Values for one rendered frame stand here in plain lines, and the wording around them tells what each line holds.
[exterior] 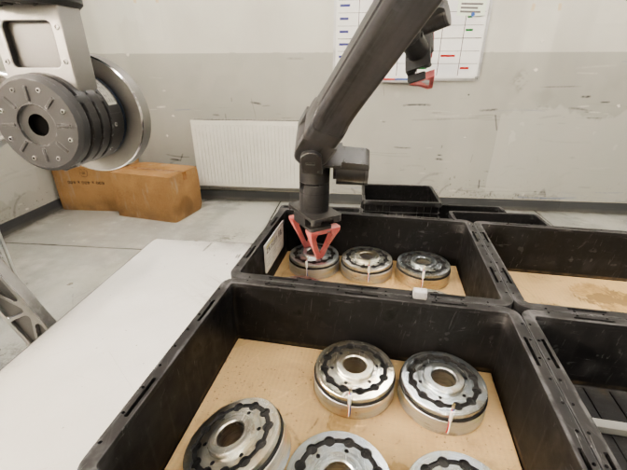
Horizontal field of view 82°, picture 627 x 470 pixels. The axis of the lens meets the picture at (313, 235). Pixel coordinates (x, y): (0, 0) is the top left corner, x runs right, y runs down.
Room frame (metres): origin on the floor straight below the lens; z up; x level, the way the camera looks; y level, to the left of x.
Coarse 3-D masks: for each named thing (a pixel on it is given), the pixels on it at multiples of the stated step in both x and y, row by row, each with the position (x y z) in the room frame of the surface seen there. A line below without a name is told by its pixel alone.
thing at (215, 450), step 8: (232, 416) 0.27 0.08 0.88; (240, 416) 0.26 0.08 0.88; (248, 416) 0.26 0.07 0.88; (224, 424) 0.26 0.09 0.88; (232, 424) 0.26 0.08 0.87; (240, 424) 0.26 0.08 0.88; (248, 424) 0.25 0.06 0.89; (216, 432) 0.25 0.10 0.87; (248, 432) 0.24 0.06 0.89; (208, 440) 0.24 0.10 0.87; (216, 440) 0.24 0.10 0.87; (240, 440) 0.23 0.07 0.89; (248, 440) 0.23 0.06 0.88; (208, 448) 0.23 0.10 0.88; (216, 448) 0.23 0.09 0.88; (224, 448) 0.23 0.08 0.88; (232, 448) 0.22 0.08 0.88; (240, 448) 0.23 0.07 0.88; (216, 456) 0.22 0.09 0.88; (224, 456) 0.22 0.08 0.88
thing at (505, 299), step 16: (272, 224) 0.66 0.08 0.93; (464, 224) 0.67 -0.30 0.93; (256, 240) 0.58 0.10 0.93; (480, 240) 0.58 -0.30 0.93; (480, 256) 0.53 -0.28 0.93; (240, 272) 0.47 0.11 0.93; (496, 272) 0.47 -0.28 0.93; (352, 288) 0.43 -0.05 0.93; (368, 288) 0.43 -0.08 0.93; (384, 288) 0.43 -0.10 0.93; (496, 288) 0.43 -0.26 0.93; (496, 304) 0.39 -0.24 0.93
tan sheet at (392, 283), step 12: (288, 252) 0.73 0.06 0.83; (288, 264) 0.67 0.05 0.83; (396, 264) 0.67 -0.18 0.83; (288, 276) 0.62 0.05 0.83; (336, 276) 0.62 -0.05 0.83; (456, 276) 0.62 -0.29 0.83; (396, 288) 0.58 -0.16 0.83; (408, 288) 0.58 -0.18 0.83; (444, 288) 0.58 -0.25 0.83; (456, 288) 0.58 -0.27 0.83
